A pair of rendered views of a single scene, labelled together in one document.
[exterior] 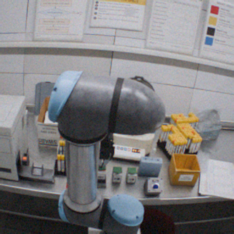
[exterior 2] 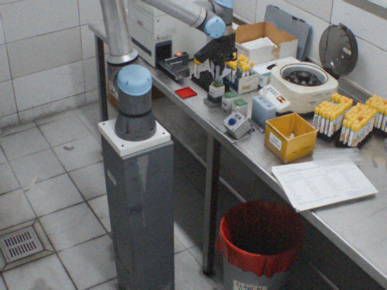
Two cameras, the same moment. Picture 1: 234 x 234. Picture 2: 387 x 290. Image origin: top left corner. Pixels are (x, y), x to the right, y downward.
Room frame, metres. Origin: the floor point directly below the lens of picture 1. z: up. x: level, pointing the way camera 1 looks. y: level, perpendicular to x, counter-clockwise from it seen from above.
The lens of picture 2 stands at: (0.07, -1.62, 1.96)
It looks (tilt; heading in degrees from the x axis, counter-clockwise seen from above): 35 degrees down; 64
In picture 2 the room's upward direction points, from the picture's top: 1 degrees clockwise
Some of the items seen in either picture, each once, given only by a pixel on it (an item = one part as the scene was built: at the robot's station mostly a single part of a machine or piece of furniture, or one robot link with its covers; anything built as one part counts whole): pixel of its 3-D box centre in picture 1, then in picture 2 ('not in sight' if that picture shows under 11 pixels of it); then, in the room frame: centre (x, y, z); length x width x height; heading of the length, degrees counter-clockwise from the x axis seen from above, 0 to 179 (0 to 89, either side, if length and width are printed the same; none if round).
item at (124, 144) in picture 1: (130, 135); (299, 87); (1.27, -0.08, 0.94); 0.30 x 0.24 x 0.12; 178
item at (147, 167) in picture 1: (149, 167); (263, 113); (1.03, -0.18, 0.92); 0.10 x 0.07 x 0.10; 92
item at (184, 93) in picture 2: not in sight; (185, 92); (0.87, 0.14, 0.88); 0.07 x 0.07 x 0.01; 7
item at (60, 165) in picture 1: (72, 161); (210, 73); (0.99, 0.17, 0.93); 0.17 x 0.09 x 0.11; 98
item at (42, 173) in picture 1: (32, 170); (170, 63); (0.88, 0.34, 0.92); 0.21 x 0.07 x 0.05; 97
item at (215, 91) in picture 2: (100, 173); (216, 92); (0.95, 0.04, 0.92); 0.05 x 0.04 x 0.06; 7
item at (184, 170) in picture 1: (184, 170); (289, 138); (1.04, -0.36, 0.93); 0.13 x 0.13 x 0.10; 3
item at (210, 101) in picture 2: (100, 178); (216, 98); (0.95, 0.04, 0.89); 0.09 x 0.05 x 0.04; 7
